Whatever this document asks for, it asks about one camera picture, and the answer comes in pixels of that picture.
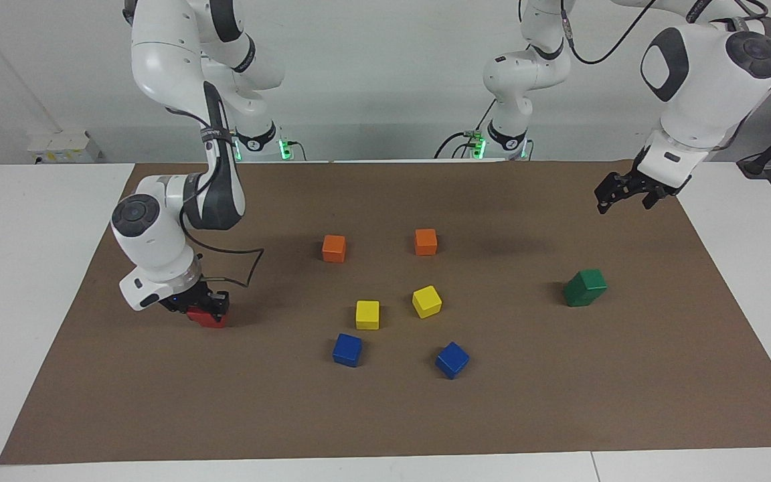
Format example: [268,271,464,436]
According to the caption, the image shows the blue wooden cube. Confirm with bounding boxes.
[332,333,363,368]
[434,341,470,380]

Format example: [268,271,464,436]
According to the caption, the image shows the yellow wooden cube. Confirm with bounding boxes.
[412,285,442,319]
[355,300,381,331]

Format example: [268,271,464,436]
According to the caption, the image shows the brown table mat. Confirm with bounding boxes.
[0,161,771,465]

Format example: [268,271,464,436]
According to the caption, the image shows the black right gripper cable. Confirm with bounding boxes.
[168,107,266,289]

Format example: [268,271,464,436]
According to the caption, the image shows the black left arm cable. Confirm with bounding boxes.
[558,0,771,66]

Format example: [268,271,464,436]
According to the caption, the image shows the straight black base cable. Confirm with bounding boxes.
[473,99,497,135]

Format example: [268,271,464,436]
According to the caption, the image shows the white wall socket box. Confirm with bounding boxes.
[27,131,102,164]

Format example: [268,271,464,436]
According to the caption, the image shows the curved black base cable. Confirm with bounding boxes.
[434,132,470,160]

